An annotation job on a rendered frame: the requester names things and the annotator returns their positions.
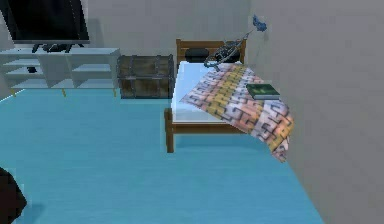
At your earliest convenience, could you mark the wooden bed with white mattress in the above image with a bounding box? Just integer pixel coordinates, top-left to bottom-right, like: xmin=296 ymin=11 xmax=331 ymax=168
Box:
xmin=163 ymin=38 xmax=249 ymax=155

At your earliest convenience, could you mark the patterned colourful blanket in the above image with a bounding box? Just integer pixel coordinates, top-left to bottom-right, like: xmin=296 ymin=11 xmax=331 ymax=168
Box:
xmin=179 ymin=62 xmax=296 ymax=164

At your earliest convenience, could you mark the brown wooden chest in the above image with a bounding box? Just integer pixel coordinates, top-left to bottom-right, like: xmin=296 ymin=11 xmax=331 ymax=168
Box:
xmin=116 ymin=53 xmax=176 ymax=100

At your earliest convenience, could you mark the black pillow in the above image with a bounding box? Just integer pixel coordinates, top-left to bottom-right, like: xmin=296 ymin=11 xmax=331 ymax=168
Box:
xmin=184 ymin=47 xmax=242 ymax=65

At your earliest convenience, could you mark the green book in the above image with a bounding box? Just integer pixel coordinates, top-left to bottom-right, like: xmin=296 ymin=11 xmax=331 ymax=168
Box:
xmin=245 ymin=82 xmax=281 ymax=101

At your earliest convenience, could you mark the white shelf unit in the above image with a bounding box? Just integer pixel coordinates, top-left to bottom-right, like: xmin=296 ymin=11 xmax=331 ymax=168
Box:
xmin=0 ymin=47 xmax=122 ymax=98

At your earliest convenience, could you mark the black television set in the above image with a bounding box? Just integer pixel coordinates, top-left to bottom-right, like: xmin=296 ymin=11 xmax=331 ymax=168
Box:
xmin=0 ymin=0 xmax=91 ymax=54

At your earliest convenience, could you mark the dark brown rounded object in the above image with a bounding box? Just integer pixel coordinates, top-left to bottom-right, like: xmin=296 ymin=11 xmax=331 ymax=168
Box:
xmin=0 ymin=166 xmax=28 ymax=224

